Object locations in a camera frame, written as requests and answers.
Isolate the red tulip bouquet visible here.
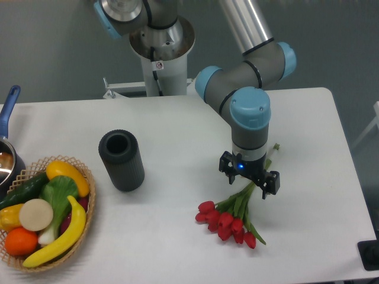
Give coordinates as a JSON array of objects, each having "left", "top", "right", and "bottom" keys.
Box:
[{"left": 195, "top": 143, "right": 281, "bottom": 250}]

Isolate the beige round slice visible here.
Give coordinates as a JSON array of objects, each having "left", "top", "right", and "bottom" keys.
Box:
[{"left": 19, "top": 199, "right": 53, "bottom": 231}]

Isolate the woven wicker basket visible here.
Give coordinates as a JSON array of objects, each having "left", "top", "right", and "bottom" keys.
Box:
[{"left": 1, "top": 155, "right": 96, "bottom": 273}]

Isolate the white frame at right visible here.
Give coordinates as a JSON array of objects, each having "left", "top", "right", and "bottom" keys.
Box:
[{"left": 351, "top": 101, "right": 378, "bottom": 153}]

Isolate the orange fruit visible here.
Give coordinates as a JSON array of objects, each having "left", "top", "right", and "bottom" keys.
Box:
[{"left": 5, "top": 227, "right": 38, "bottom": 256}]

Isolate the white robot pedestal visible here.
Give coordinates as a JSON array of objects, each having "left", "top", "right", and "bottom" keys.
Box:
[{"left": 104, "top": 16, "right": 195, "bottom": 98}]

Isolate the yellow squash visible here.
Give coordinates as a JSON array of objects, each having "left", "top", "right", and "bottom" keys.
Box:
[{"left": 46, "top": 160, "right": 90, "bottom": 198}]

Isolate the dark grey ribbed vase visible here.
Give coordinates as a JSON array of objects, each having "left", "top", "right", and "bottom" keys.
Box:
[{"left": 98, "top": 130, "right": 145, "bottom": 192}]

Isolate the green bok choy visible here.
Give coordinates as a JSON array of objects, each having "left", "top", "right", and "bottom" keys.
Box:
[{"left": 38, "top": 175, "right": 78, "bottom": 247}]

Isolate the black device at edge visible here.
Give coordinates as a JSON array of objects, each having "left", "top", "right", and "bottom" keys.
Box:
[{"left": 357, "top": 240, "right": 378, "bottom": 271}]

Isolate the blue handled saucepan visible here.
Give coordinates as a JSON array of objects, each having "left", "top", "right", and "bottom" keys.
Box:
[{"left": 1, "top": 85, "right": 25, "bottom": 200}]

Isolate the green cucumber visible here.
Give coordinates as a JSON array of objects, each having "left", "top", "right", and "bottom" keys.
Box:
[{"left": 1, "top": 172, "right": 49, "bottom": 209}]

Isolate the yellow bell pepper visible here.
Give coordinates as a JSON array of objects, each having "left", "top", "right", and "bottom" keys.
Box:
[{"left": 1, "top": 204, "right": 24, "bottom": 232}]

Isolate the red vegetable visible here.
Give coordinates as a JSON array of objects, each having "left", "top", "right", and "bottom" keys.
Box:
[{"left": 59, "top": 196, "right": 89, "bottom": 235}]

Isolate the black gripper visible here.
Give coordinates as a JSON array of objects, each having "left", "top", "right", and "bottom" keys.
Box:
[{"left": 219, "top": 151, "right": 280, "bottom": 199}]

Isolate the yellow banana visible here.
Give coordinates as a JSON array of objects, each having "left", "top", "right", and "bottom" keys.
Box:
[{"left": 23, "top": 195, "right": 86, "bottom": 268}]

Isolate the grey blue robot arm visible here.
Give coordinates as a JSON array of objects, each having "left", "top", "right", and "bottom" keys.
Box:
[{"left": 94, "top": 1, "right": 297, "bottom": 196}]

